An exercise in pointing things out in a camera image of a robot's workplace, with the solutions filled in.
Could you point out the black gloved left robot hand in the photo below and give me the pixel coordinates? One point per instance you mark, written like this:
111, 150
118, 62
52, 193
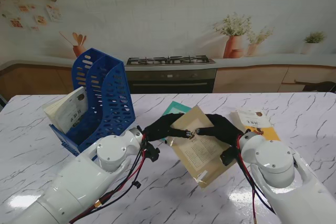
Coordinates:
162, 127

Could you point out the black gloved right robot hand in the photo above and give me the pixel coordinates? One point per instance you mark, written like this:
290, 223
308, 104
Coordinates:
225, 129

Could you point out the teal cover book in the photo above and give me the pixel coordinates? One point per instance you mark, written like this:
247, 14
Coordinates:
177, 107

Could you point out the tan kraft cover book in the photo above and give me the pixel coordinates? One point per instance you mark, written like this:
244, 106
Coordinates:
202, 155

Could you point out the white and blue cover book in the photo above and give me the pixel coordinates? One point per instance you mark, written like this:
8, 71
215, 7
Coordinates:
71, 111

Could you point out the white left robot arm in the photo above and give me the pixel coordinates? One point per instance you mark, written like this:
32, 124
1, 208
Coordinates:
78, 182

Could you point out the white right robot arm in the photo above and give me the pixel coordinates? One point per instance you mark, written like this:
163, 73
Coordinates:
275, 161

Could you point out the yellow and white cover book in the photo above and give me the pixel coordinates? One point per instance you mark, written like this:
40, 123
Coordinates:
262, 124

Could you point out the blue perforated plastic file rack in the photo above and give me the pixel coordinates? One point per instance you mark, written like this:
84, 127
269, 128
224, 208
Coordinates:
115, 103

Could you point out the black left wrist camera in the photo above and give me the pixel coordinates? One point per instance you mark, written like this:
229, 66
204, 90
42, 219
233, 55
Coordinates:
152, 153

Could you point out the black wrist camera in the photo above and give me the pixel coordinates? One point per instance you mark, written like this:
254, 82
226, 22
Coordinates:
228, 158
152, 153

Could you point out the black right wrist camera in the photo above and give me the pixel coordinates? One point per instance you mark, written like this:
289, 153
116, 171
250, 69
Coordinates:
228, 158

